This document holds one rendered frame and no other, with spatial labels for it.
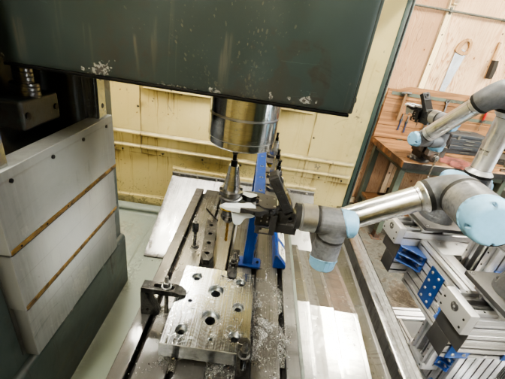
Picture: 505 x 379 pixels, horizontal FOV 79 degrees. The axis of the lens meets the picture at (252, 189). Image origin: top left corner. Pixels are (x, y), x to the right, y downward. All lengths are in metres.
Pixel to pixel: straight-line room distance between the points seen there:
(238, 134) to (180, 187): 1.27
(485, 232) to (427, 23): 2.95
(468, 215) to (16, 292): 1.05
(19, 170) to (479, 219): 1.00
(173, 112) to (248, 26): 1.31
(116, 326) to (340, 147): 1.42
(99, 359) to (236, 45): 1.13
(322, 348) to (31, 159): 1.06
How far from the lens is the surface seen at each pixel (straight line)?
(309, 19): 0.58
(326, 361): 1.25
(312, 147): 1.82
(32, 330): 0.98
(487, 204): 0.89
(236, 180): 0.77
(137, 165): 2.03
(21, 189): 0.78
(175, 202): 1.83
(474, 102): 1.60
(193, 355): 0.90
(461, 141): 3.76
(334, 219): 0.81
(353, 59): 0.59
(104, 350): 1.36
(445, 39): 3.79
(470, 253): 1.65
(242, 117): 0.64
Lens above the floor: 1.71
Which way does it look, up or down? 27 degrees down
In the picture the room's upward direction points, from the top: 9 degrees clockwise
